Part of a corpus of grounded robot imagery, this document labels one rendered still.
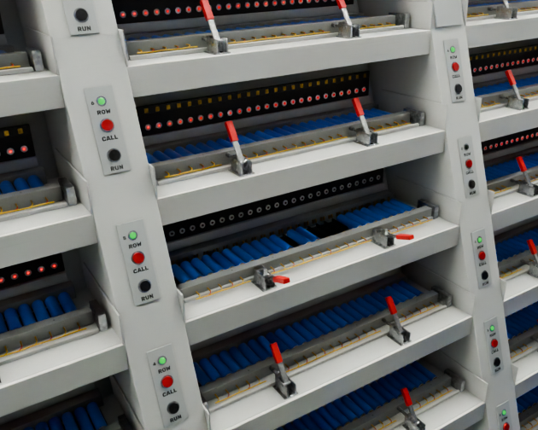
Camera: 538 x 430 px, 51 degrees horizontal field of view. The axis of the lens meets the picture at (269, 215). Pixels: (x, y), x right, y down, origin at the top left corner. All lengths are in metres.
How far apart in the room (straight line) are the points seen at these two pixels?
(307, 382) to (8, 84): 0.68
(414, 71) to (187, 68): 0.52
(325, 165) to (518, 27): 0.59
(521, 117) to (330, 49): 0.51
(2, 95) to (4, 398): 0.40
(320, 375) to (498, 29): 0.80
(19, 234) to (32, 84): 0.20
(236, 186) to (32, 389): 0.41
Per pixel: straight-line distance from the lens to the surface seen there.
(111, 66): 0.86
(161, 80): 0.89
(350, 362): 1.11
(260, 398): 1.03
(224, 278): 0.96
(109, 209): 0.84
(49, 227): 0.83
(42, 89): 0.84
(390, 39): 1.12
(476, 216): 1.25
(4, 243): 0.83
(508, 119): 1.34
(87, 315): 0.92
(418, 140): 1.14
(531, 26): 1.44
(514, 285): 1.41
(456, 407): 1.33
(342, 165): 1.03
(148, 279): 0.86
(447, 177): 1.21
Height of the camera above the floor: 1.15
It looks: 9 degrees down
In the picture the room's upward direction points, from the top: 11 degrees counter-clockwise
